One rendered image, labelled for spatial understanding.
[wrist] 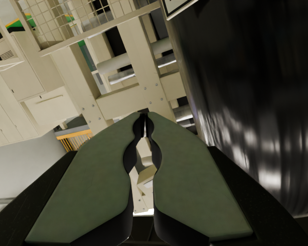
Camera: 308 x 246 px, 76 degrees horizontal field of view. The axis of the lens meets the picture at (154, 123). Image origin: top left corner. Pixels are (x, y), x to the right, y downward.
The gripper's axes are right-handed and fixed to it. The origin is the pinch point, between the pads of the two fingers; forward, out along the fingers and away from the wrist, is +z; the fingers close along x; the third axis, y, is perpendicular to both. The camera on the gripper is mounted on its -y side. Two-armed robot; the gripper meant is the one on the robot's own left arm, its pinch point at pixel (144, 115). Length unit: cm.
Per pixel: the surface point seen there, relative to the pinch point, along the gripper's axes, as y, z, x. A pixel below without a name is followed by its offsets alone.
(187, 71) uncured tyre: -0.6, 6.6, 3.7
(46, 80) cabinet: 124, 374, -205
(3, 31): 17, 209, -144
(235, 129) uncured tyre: 2.9, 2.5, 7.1
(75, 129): 406, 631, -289
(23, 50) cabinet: 66, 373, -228
